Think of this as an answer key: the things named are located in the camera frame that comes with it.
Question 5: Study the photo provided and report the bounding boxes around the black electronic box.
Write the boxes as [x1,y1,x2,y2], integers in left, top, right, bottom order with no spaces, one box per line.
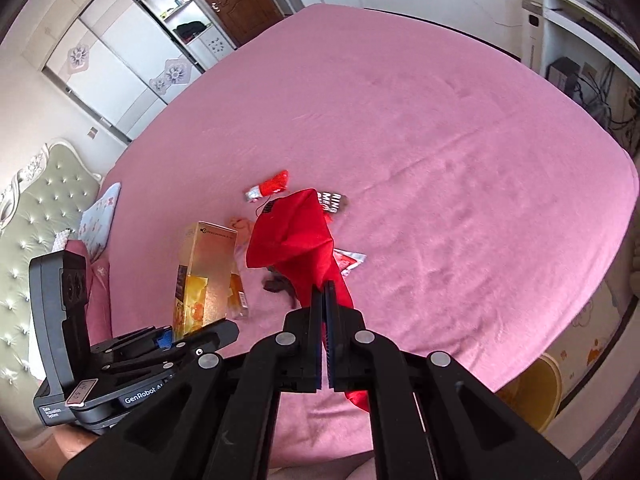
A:
[547,57,581,93]

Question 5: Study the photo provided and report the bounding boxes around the red and white wrapper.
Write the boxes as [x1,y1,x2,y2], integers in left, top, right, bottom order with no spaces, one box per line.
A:
[332,248,367,278]

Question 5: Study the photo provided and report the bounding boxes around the yellow plastic bin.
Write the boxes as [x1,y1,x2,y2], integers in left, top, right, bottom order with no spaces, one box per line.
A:
[495,352,563,433]

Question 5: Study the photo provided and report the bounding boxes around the person's left forearm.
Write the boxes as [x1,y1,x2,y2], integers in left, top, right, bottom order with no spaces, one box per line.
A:
[52,427,101,466]

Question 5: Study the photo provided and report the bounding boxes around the green tufted headboard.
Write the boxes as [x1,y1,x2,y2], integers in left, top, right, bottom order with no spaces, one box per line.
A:
[0,139,103,396]

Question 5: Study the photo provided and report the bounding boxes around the white air purifier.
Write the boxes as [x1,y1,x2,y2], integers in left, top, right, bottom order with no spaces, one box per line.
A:
[521,0,546,76]

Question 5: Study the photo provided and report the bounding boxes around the white pink-printed pillow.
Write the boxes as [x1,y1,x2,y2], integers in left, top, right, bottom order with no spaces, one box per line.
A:
[79,182,122,263]

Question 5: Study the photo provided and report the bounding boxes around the pink bed sheet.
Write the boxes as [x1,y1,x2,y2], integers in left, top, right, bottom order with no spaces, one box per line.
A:
[87,3,640,471]

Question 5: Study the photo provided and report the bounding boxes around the brown sock with letters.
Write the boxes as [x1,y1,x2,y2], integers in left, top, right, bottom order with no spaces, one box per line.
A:
[317,191,351,221]

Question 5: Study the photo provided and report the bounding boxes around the amber liquid glass bottle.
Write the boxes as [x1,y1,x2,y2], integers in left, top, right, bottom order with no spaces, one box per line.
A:
[227,260,250,321]

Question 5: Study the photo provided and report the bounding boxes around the gold cardboard box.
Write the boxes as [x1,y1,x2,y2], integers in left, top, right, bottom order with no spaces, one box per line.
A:
[172,221,238,343]

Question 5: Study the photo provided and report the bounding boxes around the cable bundle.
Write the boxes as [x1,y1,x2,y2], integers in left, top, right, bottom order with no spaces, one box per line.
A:
[575,65,640,131]

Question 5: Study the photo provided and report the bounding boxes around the red foil snack wrapper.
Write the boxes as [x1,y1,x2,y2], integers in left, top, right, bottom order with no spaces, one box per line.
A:
[244,170,291,204]

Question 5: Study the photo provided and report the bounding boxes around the black bag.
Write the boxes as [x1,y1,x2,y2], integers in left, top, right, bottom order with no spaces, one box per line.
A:
[174,22,208,41]

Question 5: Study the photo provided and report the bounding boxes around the white shelf desk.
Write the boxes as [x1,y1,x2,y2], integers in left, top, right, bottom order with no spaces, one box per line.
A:
[537,0,640,151]

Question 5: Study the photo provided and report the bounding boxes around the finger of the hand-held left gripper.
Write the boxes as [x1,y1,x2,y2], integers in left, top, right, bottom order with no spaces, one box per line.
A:
[107,319,240,378]
[90,326,174,362]

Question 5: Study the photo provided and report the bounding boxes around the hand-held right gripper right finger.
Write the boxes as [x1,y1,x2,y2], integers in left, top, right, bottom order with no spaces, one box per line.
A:
[325,280,583,480]

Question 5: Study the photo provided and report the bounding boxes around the white floral wardrobe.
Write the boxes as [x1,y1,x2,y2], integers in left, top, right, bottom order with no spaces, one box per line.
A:
[42,0,236,143]

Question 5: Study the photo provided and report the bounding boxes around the cartoon print play mat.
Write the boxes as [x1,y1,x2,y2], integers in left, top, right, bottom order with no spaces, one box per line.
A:
[542,255,640,411]

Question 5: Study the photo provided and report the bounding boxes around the red cloth bag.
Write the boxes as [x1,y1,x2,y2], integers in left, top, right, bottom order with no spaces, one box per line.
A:
[246,188,371,416]

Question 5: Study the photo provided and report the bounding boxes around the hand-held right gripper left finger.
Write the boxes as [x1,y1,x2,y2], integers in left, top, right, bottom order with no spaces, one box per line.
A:
[57,285,326,480]

